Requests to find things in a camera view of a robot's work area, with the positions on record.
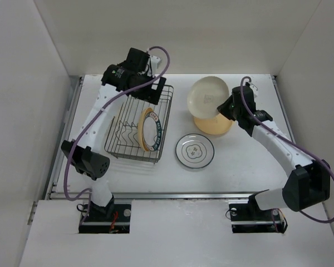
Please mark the white plate dark green band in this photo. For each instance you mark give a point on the white plate dark green band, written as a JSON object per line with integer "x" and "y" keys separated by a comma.
{"x": 157, "y": 137}

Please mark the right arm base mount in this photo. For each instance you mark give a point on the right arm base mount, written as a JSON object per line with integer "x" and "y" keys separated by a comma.
{"x": 246, "y": 221}

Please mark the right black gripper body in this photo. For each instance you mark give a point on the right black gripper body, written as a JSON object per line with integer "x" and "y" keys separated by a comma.
{"x": 237, "y": 113}

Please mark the grey wire dish rack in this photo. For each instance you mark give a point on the grey wire dish rack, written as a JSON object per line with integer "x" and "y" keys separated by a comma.
{"x": 122, "y": 141}

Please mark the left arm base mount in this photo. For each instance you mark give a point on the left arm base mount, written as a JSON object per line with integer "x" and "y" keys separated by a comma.
{"x": 117, "y": 220}

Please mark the yellow bear plate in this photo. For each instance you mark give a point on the yellow bear plate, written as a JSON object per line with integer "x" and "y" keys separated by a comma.
{"x": 217, "y": 125}

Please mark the cream white plate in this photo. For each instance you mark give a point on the cream white plate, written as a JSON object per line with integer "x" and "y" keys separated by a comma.
{"x": 206, "y": 95}

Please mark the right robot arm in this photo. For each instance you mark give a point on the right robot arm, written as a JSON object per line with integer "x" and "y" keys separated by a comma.
{"x": 308, "y": 181}

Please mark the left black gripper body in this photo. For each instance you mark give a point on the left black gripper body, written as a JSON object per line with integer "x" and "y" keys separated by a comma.
{"x": 146, "y": 93}

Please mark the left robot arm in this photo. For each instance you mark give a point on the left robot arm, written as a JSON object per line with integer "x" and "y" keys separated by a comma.
{"x": 134, "y": 77}

